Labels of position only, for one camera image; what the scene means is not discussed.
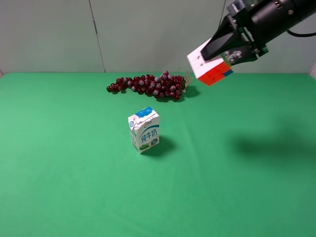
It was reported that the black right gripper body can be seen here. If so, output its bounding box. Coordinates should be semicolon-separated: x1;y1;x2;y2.
227;0;268;58

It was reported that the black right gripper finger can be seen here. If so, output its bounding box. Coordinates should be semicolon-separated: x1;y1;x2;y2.
220;44;259;67
200;15;241;60

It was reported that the multicolour puzzle cube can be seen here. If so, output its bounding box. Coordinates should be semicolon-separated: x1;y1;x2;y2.
187;39;233;86

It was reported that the red plastic grape bunch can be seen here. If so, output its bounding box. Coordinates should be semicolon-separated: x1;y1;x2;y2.
106;71;193;101

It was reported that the green table cloth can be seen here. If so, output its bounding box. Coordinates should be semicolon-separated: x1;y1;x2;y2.
0;73;316;237

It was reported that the white blue milk carton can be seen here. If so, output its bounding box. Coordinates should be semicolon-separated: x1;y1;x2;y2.
128;107;160;154

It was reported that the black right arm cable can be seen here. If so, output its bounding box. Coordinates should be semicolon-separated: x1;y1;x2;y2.
286;29;316;38

